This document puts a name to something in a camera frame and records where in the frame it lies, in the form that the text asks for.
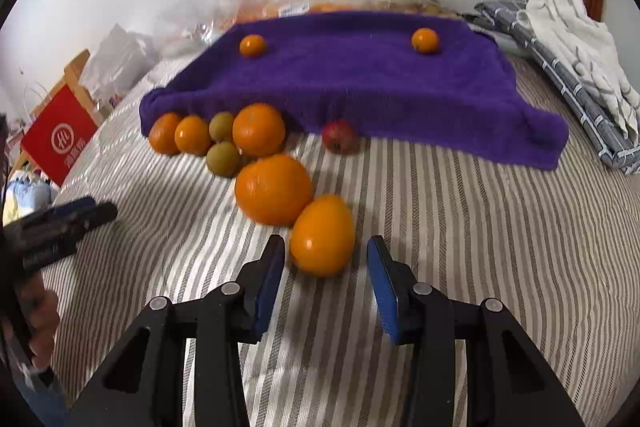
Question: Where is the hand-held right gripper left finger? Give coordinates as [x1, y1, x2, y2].
[67, 234, 287, 427]

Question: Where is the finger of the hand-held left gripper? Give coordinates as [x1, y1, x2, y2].
[54, 202, 120, 244]
[30, 196, 99, 228]

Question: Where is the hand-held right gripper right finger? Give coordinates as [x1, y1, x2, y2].
[366, 235, 586, 427]

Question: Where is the large oval orange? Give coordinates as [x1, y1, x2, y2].
[289, 194, 357, 278]

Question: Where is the large round orange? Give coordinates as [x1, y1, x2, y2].
[234, 154, 315, 228]

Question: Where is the medium orange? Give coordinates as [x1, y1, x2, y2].
[148, 112, 183, 156]
[174, 115, 213, 157]

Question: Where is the green round fruit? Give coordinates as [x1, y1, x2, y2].
[208, 111, 236, 142]
[206, 141, 243, 178]

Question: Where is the red apple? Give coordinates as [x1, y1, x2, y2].
[321, 120, 360, 156]

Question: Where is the mandarin orange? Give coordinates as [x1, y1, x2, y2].
[232, 103, 287, 158]

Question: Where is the purple towel lined tray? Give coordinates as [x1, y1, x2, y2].
[139, 10, 570, 172]

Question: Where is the person's left hand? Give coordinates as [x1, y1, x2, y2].
[15, 278, 63, 370]

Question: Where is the light blue cloth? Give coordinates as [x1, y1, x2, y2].
[5, 172, 58, 223]

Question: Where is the red paper bag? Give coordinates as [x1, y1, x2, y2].
[20, 85, 99, 188]

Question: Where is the striped bed sheet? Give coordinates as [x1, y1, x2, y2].
[42, 52, 640, 427]

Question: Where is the white paper bag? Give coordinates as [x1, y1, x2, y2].
[11, 82, 51, 145]

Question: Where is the person's blue clothing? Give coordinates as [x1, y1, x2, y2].
[10, 367, 68, 427]

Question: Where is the white plastic bag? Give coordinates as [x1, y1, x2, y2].
[85, 23, 161, 92]

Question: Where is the small orange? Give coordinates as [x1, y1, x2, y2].
[239, 34, 267, 58]
[411, 27, 441, 54]

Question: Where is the clear plastic bag of oranges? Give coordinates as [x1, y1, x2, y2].
[165, 0, 351, 58]

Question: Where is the blue grey plaid cloth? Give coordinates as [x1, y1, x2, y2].
[472, 0, 640, 175]

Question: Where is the white striped cloth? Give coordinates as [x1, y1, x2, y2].
[517, 0, 640, 142]

